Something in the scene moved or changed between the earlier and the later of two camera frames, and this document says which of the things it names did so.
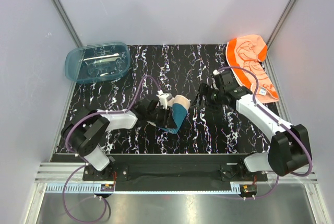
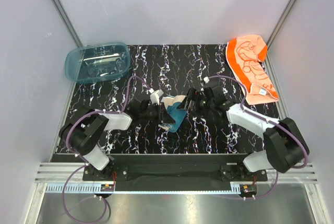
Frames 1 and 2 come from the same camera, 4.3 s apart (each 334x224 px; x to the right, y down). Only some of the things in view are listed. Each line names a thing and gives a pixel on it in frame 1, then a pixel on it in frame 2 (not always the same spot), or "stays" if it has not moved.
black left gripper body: (156, 116) stays
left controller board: (107, 187) stays
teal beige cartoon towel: (180, 104) stays
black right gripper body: (216, 95) to (203, 105)
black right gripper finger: (204, 89) to (193, 93)
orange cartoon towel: (248, 51) stays
